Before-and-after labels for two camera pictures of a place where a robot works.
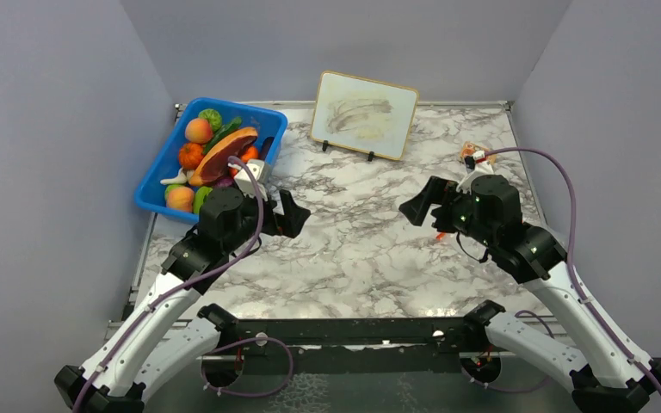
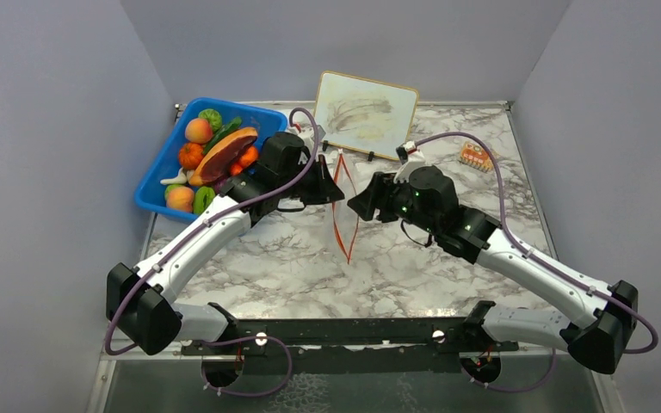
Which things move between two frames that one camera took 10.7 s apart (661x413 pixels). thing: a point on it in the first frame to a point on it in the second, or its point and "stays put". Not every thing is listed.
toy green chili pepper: [232, 124] stays put
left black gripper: [288, 224] to [327, 189]
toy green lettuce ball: [213, 117] stays put
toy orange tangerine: [251, 153] stays put
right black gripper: [437, 190] to [366, 202]
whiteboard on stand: [364, 115] stays put
